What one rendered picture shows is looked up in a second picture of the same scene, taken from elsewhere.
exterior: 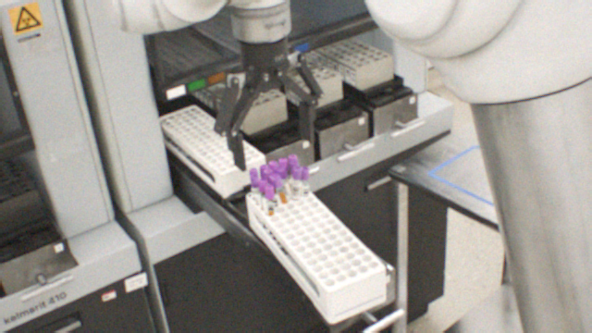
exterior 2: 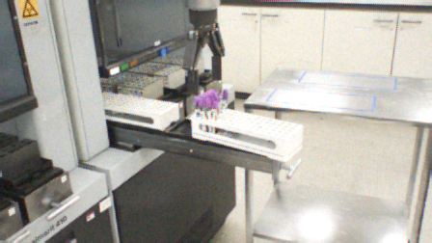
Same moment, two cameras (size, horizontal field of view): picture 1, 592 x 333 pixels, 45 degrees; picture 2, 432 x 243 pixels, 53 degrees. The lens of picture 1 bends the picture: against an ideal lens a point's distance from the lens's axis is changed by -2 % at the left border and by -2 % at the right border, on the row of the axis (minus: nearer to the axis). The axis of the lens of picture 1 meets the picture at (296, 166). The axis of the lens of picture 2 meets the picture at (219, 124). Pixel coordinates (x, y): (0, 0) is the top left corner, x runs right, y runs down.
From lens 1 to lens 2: 0.64 m
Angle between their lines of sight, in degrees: 28
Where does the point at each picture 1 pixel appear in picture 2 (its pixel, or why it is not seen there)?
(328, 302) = (285, 147)
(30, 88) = (31, 62)
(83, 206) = (62, 155)
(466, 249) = not seen: hidden behind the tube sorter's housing
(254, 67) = (202, 27)
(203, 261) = (138, 186)
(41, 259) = (52, 189)
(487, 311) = (277, 196)
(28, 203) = (31, 151)
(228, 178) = (164, 117)
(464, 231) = not seen: hidden behind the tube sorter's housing
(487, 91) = not seen: outside the picture
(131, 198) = (88, 148)
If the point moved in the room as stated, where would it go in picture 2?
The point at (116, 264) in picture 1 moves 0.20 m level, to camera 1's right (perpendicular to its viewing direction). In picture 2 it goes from (94, 190) to (161, 170)
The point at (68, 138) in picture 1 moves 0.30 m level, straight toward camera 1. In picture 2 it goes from (54, 102) to (129, 129)
